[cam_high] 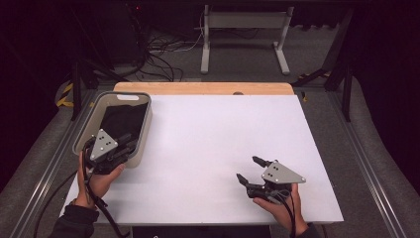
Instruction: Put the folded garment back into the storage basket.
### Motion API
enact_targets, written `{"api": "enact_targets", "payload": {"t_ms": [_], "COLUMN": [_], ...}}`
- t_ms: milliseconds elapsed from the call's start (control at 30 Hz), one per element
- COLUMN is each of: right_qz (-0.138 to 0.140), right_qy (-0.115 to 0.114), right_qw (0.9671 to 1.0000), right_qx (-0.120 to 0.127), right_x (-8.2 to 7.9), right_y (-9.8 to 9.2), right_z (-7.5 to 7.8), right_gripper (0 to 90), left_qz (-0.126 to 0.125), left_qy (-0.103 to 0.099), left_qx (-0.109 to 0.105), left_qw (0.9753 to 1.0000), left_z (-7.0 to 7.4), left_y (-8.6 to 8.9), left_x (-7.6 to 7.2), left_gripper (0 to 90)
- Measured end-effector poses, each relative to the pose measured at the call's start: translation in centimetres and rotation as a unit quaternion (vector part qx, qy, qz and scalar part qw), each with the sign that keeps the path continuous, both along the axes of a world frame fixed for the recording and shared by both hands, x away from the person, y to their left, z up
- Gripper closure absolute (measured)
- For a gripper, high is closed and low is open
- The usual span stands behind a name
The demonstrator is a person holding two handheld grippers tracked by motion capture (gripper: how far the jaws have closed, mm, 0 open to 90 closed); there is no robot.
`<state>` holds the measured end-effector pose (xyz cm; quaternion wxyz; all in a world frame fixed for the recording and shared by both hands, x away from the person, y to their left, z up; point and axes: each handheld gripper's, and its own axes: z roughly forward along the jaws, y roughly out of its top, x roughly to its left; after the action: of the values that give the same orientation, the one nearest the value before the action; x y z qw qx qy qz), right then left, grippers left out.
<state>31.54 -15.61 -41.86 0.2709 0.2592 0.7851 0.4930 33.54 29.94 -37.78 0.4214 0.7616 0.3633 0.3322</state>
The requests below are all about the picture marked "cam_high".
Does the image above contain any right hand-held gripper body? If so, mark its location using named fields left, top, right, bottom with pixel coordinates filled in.
left=247, top=160, right=307, bottom=203

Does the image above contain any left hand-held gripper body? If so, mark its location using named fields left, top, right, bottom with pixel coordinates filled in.
left=84, top=128, right=128, bottom=176

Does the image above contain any beige plastic basket grey rim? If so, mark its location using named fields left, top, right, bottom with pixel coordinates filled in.
left=72, top=90, right=154, bottom=169

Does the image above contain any black tank top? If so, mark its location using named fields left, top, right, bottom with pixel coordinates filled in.
left=100, top=102, right=149, bottom=148

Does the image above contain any person's right hand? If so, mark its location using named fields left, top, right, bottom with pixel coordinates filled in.
left=253, top=183, right=309, bottom=236

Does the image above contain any person's left hand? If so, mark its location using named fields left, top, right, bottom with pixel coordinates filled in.
left=75, top=150, right=127, bottom=209

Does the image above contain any black metal stand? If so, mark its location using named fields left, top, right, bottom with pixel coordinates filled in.
left=70, top=60, right=130, bottom=122
left=291, top=8, right=356, bottom=123

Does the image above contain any white table mat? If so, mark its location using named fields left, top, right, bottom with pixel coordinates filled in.
left=57, top=93, right=345, bottom=226

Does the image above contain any yellow black hazard tape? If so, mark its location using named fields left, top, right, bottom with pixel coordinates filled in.
left=55, top=82, right=75, bottom=108

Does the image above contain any wooden table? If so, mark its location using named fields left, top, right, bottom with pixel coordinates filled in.
left=113, top=81, right=295, bottom=97

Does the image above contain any right hand-held gripper black cable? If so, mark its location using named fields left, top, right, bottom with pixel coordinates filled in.
left=278, top=191, right=297, bottom=238

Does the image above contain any aluminium floor rail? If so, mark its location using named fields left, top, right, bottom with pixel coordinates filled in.
left=326, top=90, right=410, bottom=238
left=9, top=90, right=102, bottom=238

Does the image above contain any black floor cable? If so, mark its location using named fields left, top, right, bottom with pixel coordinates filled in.
left=33, top=170, right=79, bottom=238

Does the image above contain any tangle of black floor cables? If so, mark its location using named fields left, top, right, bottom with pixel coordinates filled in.
left=125, top=3, right=206, bottom=83

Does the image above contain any grey metal stand frame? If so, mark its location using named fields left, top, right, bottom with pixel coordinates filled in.
left=200, top=4, right=295, bottom=75

